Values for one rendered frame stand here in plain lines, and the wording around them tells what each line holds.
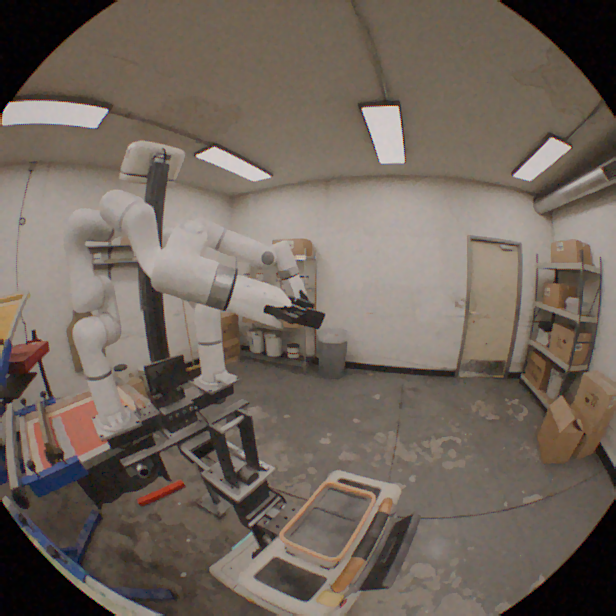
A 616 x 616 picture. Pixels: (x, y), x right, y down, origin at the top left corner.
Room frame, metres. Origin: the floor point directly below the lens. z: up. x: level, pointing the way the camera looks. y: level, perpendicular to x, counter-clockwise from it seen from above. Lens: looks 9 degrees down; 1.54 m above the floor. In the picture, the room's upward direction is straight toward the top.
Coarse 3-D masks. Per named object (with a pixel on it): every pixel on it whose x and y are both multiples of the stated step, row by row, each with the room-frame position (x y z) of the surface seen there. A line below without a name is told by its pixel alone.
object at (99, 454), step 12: (120, 384) 0.85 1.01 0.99; (72, 396) 0.58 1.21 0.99; (84, 396) 0.65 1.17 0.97; (132, 396) 0.79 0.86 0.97; (48, 408) 0.40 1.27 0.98; (60, 408) 0.48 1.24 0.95; (24, 420) 0.21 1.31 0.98; (24, 432) 0.15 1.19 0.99; (24, 444) 0.10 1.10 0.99; (108, 444) 0.41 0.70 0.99; (132, 444) 0.49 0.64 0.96; (24, 456) 0.06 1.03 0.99; (84, 456) 0.29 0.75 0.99; (96, 456) 0.33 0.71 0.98; (108, 456) 0.37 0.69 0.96
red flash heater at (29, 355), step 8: (24, 344) 0.72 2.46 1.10; (32, 344) 0.78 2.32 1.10; (40, 344) 0.84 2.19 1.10; (48, 344) 0.95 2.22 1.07; (16, 352) 0.54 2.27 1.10; (24, 352) 0.61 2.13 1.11; (32, 352) 0.66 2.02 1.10; (40, 352) 0.78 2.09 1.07; (16, 360) 0.46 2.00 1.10; (24, 360) 0.52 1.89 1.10; (32, 360) 0.63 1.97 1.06; (16, 368) 0.43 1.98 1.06; (24, 368) 0.50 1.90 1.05
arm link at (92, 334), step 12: (84, 324) 0.38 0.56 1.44; (96, 324) 0.41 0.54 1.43; (108, 324) 0.46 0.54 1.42; (84, 336) 0.36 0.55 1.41; (96, 336) 0.40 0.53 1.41; (108, 336) 0.45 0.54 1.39; (84, 348) 0.36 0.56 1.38; (96, 348) 0.39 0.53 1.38; (84, 360) 0.36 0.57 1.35; (96, 360) 0.38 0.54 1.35; (84, 372) 0.36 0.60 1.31; (96, 372) 0.38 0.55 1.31; (108, 372) 0.42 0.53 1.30
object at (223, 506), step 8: (200, 472) 0.91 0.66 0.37; (208, 488) 0.91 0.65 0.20; (208, 496) 0.96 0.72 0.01; (216, 496) 0.93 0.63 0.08; (200, 504) 0.86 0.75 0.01; (208, 504) 0.88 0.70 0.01; (216, 504) 0.89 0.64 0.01; (224, 504) 0.91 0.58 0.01; (216, 512) 0.82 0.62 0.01; (224, 512) 0.84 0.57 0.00
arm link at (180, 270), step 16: (192, 224) 0.39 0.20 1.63; (176, 240) 0.35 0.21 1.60; (192, 240) 0.37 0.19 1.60; (160, 256) 0.31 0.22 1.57; (176, 256) 0.32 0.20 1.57; (192, 256) 0.34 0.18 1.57; (160, 272) 0.31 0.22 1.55; (176, 272) 0.32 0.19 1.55; (192, 272) 0.33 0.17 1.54; (208, 272) 0.34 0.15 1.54; (160, 288) 0.32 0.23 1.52; (176, 288) 0.32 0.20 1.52; (192, 288) 0.33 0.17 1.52; (208, 288) 0.34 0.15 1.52
